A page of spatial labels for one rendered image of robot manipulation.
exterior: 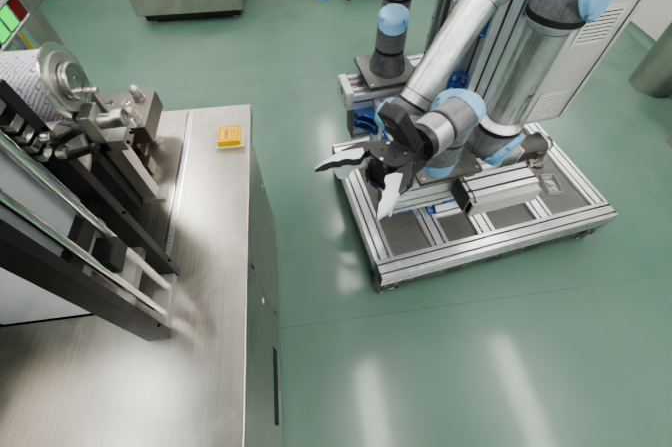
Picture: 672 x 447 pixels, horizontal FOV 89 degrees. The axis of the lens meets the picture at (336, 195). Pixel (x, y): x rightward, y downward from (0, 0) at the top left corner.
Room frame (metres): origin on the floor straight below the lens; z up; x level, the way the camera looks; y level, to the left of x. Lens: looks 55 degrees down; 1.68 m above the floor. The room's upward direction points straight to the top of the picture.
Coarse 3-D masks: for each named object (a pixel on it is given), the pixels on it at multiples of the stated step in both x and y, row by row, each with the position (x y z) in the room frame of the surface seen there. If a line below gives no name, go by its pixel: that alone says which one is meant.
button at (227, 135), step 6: (222, 126) 0.80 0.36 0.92; (228, 126) 0.80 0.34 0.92; (234, 126) 0.80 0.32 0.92; (240, 126) 0.80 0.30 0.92; (222, 132) 0.77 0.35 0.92; (228, 132) 0.77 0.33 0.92; (234, 132) 0.77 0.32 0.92; (240, 132) 0.78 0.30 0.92; (222, 138) 0.75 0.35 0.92; (228, 138) 0.75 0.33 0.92; (234, 138) 0.75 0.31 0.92; (240, 138) 0.75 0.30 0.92; (222, 144) 0.73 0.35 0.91; (228, 144) 0.74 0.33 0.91; (234, 144) 0.74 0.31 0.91; (240, 144) 0.74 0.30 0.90
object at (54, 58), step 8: (48, 56) 0.58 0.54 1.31; (56, 56) 0.60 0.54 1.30; (64, 56) 0.62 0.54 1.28; (48, 64) 0.56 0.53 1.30; (56, 64) 0.58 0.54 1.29; (48, 72) 0.55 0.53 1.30; (48, 80) 0.54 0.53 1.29; (56, 88) 0.54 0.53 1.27; (56, 96) 0.53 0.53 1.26; (64, 96) 0.54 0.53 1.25; (64, 104) 0.53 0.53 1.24; (72, 104) 0.55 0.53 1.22; (80, 104) 0.57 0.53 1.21
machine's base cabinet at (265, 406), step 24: (264, 192) 0.88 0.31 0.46; (264, 216) 0.75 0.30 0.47; (264, 240) 0.63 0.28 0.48; (264, 264) 0.53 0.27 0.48; (264, 288) 0.43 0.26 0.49; (264, 312) 0.34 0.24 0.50; (264, 336) 0.27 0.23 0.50; (264, 360) 0.19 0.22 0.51; (264, 384) 0.13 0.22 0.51; (264, 408) 0.07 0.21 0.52; (264, 432) 0.01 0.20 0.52
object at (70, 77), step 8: (64, 64) 0.58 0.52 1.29; (72, 64) 0.60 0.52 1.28; (56, 72) 0.57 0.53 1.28; (64, 72) 0.57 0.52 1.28; (72, 72) 0.59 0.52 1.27; (80, 72) 0.61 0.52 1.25; (56, 80) 0.55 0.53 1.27; (64, 80) 0.55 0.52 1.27; (72, 80) 0.57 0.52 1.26; (80, 80) 0.59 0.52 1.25; (64, 88) 0.55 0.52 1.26; (72, 88) 0.56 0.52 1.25; (80, 88) 0.58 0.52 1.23; (72, 96) 0.55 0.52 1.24; (80, 96) 0.56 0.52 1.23
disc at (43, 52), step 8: (40, 48) 0.58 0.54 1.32; (48, 48) 0.60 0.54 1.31; (56, 48) 0.62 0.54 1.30; (64, 48) 0.64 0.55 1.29; (40, 56) 0.56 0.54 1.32; (72, 56) 0.64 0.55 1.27; (40, 64) 0.55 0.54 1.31; (80, 64) 0.65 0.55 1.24; (40, 72) 0.54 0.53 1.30; (40, 80) 0.52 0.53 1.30; (48, 88) 0.53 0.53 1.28; (48, 96) 0.51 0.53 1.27; (88, 96) 0.61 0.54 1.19; (56, 104) 0.51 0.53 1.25; (64, 112) 0.52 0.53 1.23; (72, 112) 0.53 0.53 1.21
